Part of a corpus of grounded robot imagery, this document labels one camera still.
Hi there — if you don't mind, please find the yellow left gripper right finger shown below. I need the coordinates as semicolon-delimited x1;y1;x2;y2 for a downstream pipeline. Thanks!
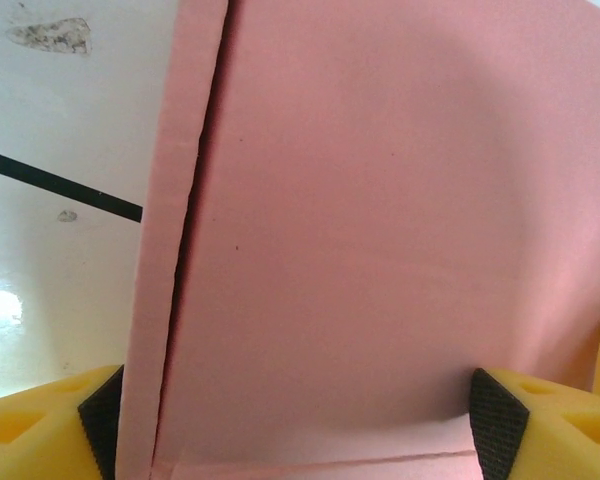
468;367;600;480

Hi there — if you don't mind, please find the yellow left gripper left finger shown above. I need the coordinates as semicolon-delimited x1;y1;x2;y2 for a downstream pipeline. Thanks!
0;364;124;480

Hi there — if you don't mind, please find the pink paper box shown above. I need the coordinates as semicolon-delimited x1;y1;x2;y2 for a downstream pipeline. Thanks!
117;0;600;480

